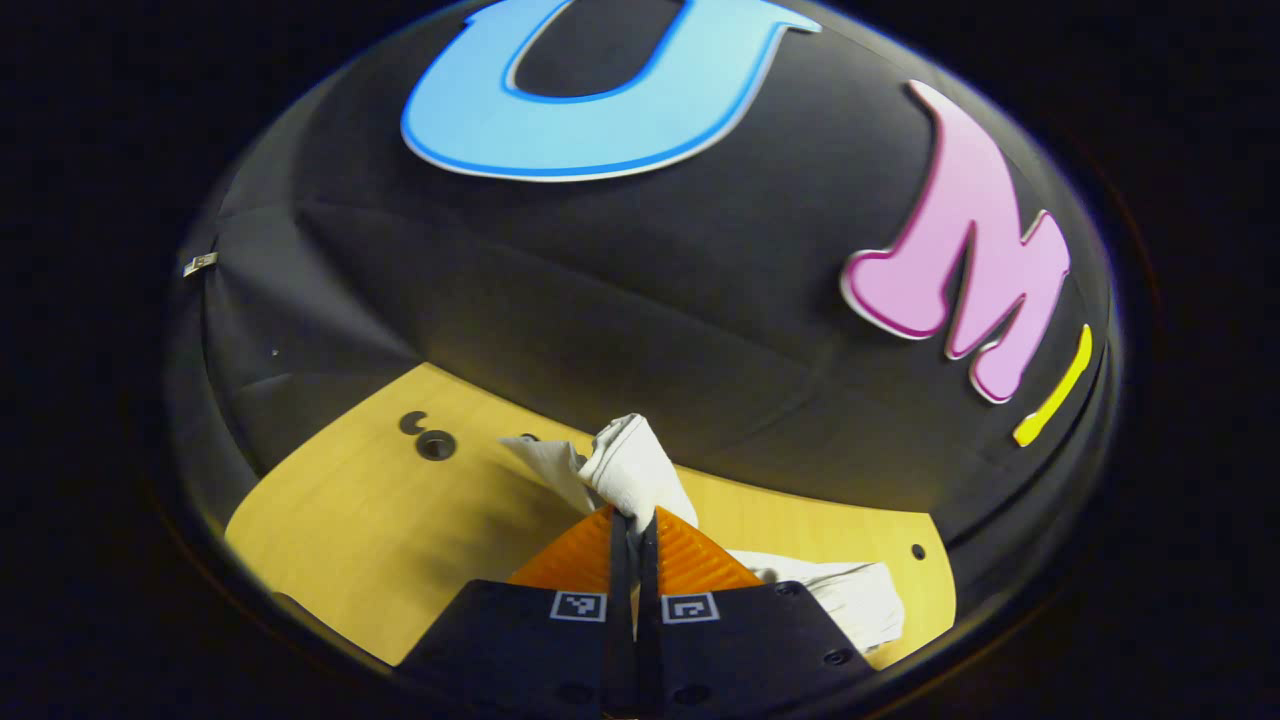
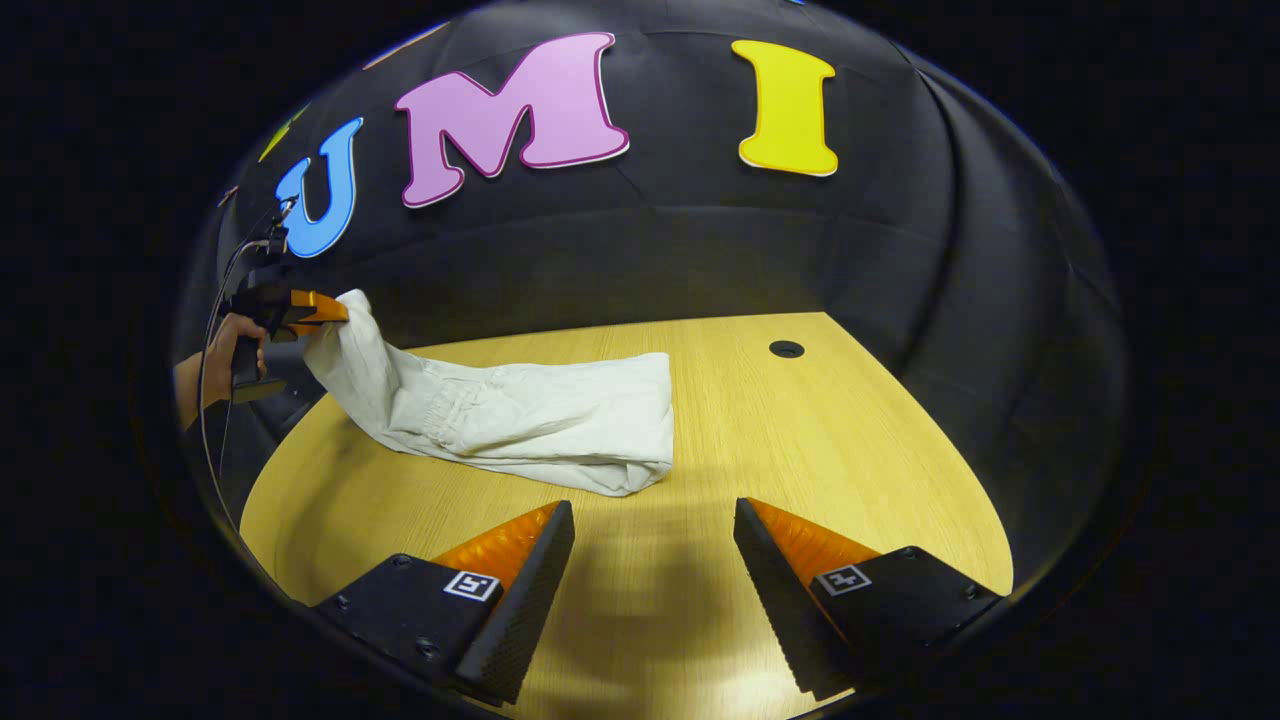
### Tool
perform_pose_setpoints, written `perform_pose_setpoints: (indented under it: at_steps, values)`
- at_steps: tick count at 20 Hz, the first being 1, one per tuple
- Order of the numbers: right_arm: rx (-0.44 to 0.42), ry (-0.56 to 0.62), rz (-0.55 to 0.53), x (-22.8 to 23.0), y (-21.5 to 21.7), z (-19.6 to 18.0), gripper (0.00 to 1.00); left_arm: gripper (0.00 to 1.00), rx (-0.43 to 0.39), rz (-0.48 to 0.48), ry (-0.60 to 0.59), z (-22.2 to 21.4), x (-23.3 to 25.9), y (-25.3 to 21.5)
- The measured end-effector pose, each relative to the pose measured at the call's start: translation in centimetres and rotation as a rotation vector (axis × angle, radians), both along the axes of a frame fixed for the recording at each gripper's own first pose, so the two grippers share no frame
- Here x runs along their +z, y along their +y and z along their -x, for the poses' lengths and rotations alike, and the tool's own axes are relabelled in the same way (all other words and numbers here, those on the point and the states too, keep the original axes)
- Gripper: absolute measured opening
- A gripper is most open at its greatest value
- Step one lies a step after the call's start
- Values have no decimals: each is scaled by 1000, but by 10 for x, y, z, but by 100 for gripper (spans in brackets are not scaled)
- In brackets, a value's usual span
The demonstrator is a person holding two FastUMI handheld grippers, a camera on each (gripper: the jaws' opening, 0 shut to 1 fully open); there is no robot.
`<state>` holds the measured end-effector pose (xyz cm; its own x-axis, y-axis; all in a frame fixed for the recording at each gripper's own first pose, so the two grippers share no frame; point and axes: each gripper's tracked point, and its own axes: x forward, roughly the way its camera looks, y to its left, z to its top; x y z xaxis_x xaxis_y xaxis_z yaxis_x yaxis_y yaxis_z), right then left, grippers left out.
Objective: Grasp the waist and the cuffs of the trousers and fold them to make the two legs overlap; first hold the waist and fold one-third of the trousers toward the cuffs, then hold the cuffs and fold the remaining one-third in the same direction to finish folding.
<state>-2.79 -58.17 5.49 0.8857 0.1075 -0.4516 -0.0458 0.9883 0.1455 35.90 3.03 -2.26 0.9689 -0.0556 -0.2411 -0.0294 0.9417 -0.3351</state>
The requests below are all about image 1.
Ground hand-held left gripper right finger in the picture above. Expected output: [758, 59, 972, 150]
[637, 507, 877, 715]

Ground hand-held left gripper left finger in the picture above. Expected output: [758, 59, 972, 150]
[398, 505, 637, 717]

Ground white jeans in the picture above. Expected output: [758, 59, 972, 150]
[500, 413, 906, 656]

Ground black backdrop cloth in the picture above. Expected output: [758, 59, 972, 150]
[165, 0, 1121, 613]

